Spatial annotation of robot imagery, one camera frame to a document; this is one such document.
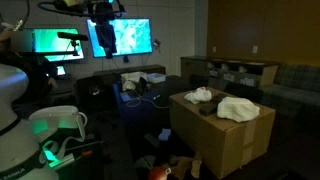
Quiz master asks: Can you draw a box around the white table cable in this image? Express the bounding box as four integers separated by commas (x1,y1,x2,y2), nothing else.
125,94,171,109

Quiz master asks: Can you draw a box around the plaid green sofa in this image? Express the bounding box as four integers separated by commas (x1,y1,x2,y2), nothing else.
259,63,320,118

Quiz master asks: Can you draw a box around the large white towel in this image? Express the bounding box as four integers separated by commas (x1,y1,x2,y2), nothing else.
216,96,261,124

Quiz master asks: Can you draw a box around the large wall monitor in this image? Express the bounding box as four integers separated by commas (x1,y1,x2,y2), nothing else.
86,18,154,59

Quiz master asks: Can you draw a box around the black chair backrest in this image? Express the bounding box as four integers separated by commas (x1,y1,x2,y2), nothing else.
223,82,264,104
188,73,210,89

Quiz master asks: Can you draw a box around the thick black foam block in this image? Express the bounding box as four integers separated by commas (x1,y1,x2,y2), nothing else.
199,102,219,117

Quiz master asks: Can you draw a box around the person in dark clothes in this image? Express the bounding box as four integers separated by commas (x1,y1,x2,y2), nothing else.
0,29,59,111

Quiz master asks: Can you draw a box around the open dark laptop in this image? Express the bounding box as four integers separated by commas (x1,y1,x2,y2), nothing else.
118,77,148,103

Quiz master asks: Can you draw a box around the blue sponge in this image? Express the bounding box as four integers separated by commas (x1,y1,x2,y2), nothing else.
157,128,172,142

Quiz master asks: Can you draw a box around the smaller desk monitor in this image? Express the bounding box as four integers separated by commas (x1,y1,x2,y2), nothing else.
24,27,85,63

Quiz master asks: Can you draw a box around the small lit screen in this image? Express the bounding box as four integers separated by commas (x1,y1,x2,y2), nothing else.
55,65,67,76

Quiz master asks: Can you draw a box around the black office chair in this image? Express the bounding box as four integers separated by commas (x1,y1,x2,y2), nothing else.
73,74,116,113

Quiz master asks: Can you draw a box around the white plastic bin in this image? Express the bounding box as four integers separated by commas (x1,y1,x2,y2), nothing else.
146,72,167,84

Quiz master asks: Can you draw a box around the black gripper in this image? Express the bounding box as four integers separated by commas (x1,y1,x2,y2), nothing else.
88,1,118,60

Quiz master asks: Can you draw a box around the small wall bracket device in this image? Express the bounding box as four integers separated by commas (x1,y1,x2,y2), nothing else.
153,38,162,51

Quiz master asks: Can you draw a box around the crumpled white cloth red mark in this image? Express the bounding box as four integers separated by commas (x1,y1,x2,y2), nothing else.
183,86,213,105

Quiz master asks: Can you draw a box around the black tool orange tip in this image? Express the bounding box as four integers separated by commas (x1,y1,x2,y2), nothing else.
63,139,107,159

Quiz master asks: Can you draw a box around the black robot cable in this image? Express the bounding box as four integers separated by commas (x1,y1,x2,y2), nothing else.
37,0,127,18

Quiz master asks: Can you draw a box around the white labelled storage bin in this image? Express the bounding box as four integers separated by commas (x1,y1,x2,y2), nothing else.
223,72,236,83
239,77,256,88
208,68,220,79

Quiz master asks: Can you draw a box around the large cardboard box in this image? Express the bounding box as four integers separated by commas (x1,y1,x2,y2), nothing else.
169,87,277,179

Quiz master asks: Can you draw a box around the white cloth pile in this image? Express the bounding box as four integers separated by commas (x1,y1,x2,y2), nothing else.
120,71,148,92

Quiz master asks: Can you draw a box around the wooden shelf cabinet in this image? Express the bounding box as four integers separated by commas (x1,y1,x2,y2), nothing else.
180,55,279,88

